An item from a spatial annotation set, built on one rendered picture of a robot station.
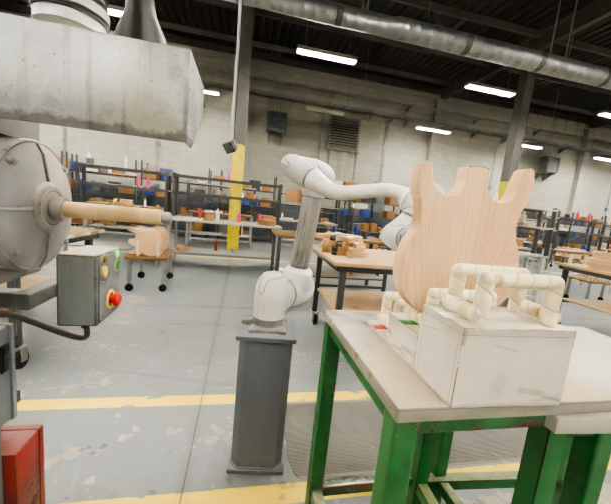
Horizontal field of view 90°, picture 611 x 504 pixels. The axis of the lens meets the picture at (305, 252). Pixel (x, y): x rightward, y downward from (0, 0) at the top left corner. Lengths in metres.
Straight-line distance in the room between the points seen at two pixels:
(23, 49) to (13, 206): 0.25
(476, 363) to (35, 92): 0.88
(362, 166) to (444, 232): 11.83
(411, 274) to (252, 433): 1.18
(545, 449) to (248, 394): 1.11
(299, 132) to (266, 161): 1.62
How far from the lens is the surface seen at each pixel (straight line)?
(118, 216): 0.74
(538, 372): 0.85
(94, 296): 1.02
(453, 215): 0.87
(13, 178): 0.73
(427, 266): 0.86
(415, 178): 0.83
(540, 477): 1.09
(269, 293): 1.45
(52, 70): 0.64
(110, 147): 12.58
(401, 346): 0.90
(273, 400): 1.62
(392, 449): 0.77
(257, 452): 1.79
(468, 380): 0.75
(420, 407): 0.73
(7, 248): 0.74
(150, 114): 0.58
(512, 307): 0.89
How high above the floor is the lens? 1.30
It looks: 8 degrees down
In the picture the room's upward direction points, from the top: 6 degrees clockwise
